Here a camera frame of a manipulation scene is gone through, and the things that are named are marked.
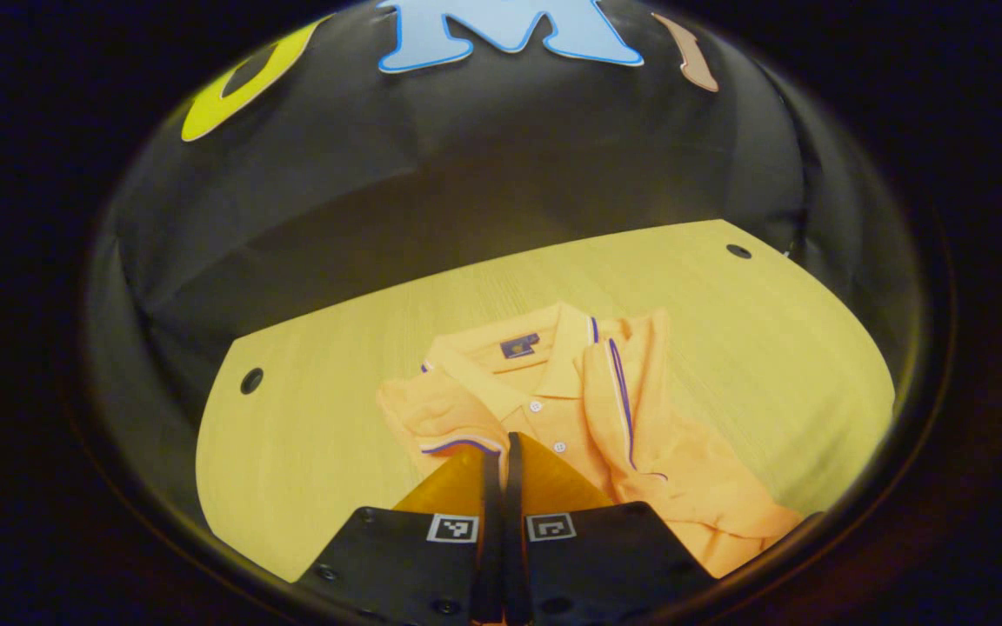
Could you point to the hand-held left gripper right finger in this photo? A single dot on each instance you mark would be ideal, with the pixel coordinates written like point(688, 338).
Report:
point(597, 565)

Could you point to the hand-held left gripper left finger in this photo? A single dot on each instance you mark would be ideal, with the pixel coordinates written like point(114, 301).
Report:
point(431, 565)

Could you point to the orange T-shirt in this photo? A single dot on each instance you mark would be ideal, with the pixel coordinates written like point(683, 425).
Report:
point(553, 374)

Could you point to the black backdrop cloth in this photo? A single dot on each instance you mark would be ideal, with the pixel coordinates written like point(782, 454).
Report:
point(466, 174)

